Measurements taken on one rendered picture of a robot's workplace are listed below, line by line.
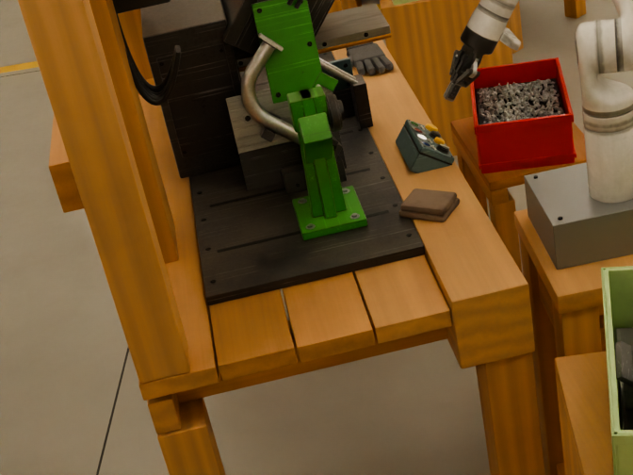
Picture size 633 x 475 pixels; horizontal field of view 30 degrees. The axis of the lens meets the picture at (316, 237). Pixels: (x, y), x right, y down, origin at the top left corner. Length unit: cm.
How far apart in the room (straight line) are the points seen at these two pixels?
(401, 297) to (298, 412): 126
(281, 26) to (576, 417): 103
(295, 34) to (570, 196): 67
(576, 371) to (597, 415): 12
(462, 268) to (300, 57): 62
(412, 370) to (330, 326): 133
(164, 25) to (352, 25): 42
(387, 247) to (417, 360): 123
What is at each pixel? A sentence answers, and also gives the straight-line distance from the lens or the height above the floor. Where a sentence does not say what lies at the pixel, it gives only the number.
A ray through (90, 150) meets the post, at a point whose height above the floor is 133.
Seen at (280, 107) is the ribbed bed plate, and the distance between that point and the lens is 252.
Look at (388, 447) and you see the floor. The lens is 316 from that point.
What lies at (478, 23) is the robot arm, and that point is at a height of 115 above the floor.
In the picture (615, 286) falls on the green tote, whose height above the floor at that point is 93.
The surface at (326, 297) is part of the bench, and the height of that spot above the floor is 88.
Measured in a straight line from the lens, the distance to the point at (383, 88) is 289.
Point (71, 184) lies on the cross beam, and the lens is 198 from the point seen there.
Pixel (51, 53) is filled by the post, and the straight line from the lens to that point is 179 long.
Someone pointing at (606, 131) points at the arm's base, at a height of 109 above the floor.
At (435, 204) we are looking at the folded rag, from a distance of 229.
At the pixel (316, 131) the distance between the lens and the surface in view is 221.
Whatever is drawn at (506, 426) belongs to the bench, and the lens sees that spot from 226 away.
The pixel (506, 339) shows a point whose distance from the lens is 214.
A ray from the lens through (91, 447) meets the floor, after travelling 344.
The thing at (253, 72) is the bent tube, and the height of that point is 116.
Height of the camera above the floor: 206
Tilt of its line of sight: 30 degrees down
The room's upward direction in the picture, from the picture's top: 12 degrees counter-clockwise
